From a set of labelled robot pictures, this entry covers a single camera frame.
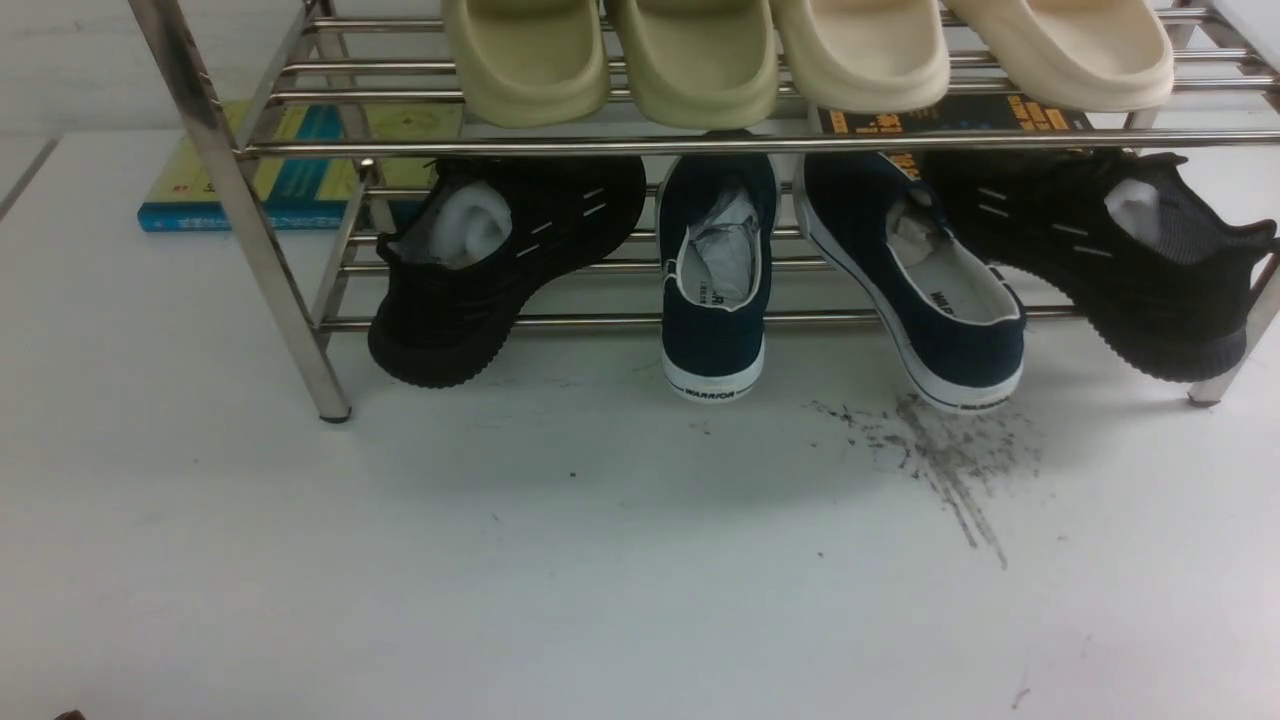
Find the right olive green slipper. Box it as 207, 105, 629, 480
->
603, 1, 780, 129

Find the cream slipper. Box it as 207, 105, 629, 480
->
945, 1, 1175, 111
771, 1, 950, 114

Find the right cream slipper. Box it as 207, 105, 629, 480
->
945, 1, 1175, 111

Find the black and orange book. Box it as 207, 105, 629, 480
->
794, 92, 1092, 190

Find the black knit sneaker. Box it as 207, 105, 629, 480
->
920, 149, 1277, 383
367, 156, 646, 389

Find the left cream slipper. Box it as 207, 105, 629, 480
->
771, 1, 950, 114

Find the left olive green slipper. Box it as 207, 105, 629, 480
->
442, 1, 611, 129

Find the left black knit sneaker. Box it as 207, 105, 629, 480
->
367, 156, 646, 389

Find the stainless steel shoe rack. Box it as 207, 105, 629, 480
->
132, 1, 1277, 421

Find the navy slip-on shoe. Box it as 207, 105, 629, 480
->
794, 152, 1027, 414
655, 154, 780, 404

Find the right black knit sneaker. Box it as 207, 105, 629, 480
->
920, 149, 1277, 383

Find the green and blue book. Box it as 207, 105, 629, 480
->
136, 102, 465, 233

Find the olive green slipper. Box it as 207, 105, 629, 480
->
603, 1, 780, 129
442, 1, 611, 129

